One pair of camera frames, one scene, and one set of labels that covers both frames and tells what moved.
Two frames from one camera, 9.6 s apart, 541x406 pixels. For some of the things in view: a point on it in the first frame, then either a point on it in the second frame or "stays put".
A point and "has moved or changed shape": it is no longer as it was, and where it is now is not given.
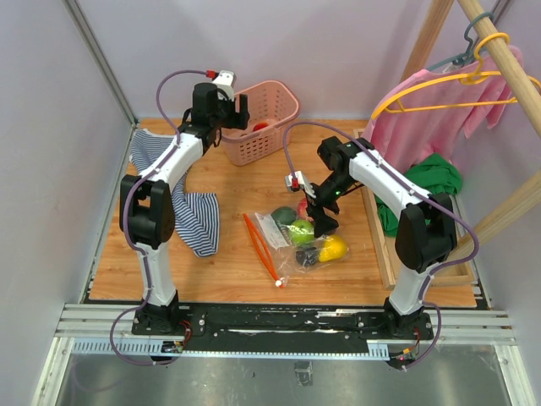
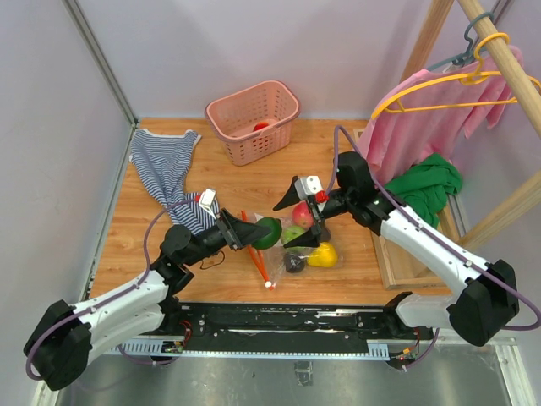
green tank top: x=434 y=175 stays put
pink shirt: x=427 y=112 stays put
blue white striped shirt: x=196 y=214 stays put
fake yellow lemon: x=333 y=248 -> x=325 y=255
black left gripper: x=238 y=120 -> x=246 y=233
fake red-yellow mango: x=259 y=126 stays put
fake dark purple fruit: x=307 y=256 -> x=295 y=263
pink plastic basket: x=271 y=106 stays put
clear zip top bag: x=286 y=238 has moved or changed shape
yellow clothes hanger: x=469 y=78 stays put
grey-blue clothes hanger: x=469 y=53 stays put
